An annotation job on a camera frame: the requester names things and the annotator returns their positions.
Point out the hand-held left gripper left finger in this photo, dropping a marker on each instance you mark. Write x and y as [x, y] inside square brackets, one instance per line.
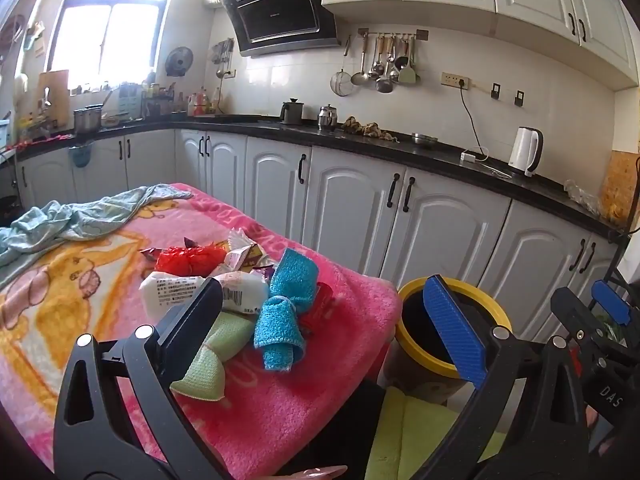
[195, 310]

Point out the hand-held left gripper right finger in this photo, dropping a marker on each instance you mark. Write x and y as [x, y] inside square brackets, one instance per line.
[452, 330]

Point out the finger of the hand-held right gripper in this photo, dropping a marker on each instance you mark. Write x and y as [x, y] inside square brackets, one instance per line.
[575, 315]
[611, 305]

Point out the yellow rimmed bin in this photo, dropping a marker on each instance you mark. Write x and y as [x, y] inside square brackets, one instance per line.
[415, 350]

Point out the red mesh bundle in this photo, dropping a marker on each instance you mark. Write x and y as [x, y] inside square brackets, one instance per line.
[185, 260]

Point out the light green cloth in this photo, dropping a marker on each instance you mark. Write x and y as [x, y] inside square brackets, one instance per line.
[210, 365]

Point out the blue terry cloth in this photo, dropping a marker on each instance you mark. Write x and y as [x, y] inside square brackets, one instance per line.
[277, 330]

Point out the person's right hand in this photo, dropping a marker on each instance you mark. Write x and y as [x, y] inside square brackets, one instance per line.
[597, 417]

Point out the person's left hand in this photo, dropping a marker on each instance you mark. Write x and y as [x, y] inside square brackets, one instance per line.
[312, 473]

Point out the white plastic packet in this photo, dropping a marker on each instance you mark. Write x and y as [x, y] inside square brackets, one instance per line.
[165, 292]

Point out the pink and white tissue packet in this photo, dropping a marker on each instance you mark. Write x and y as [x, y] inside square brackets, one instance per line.
[240, 292]

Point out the snack wrappers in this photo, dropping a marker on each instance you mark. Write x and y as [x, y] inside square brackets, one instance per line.
[245, 260]

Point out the lime green cushion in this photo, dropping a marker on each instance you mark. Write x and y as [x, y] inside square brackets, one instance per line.
[425, 435]

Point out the clear plastic bag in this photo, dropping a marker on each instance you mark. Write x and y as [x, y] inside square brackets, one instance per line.
[582, 197]

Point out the pink printed blanket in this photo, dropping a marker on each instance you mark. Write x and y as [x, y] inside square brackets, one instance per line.
[300, 385]

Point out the light blue cloth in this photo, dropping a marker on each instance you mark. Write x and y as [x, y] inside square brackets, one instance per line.
[75, 220]

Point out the white lower cabinets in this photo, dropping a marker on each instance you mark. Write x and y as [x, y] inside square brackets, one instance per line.
[350, 210]

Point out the white electric kettle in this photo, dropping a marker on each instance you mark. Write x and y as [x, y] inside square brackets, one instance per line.
[522, 152]

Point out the white charger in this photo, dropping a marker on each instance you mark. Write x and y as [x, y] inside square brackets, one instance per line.
[470, 157]

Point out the blue hanging container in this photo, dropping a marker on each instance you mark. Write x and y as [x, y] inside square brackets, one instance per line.
[81, 156]

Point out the steel bowl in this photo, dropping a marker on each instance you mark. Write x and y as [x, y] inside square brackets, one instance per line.
[425, 140]

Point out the group of condiment bottles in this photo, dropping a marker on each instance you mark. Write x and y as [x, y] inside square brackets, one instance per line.
[200, 102]

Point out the black kitchen countertop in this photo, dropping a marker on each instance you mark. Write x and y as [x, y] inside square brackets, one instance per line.
[350, 140]

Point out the steel cooking pot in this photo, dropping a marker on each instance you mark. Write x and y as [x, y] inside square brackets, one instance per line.
[87, 121]

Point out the dark lidded pot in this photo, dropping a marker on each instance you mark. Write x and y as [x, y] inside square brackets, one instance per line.
[291, 112]

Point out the brown rag on counter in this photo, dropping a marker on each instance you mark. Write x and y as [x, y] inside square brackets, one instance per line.
[365, 127]

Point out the steel teapot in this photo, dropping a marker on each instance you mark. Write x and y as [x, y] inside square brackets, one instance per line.
[327, 117]

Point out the wooden cutting board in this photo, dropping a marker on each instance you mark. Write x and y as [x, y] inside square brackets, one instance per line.
[55, 95]

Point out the row of hanging kitchen utensils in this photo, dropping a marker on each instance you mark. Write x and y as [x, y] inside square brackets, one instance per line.
[385, 65]

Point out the kitchen window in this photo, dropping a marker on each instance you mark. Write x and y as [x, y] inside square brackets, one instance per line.
[110, 35]

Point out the black range hood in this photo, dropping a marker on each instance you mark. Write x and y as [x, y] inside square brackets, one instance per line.
[280, 15]

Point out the black wall hook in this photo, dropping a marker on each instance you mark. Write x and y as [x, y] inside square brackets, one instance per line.
[520, 98]
[496, 91]

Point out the wall power socket strip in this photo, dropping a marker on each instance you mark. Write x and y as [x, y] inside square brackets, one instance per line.
[455, 80]

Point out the small wall fan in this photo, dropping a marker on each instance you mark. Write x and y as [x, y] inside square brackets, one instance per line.
[179, 61]

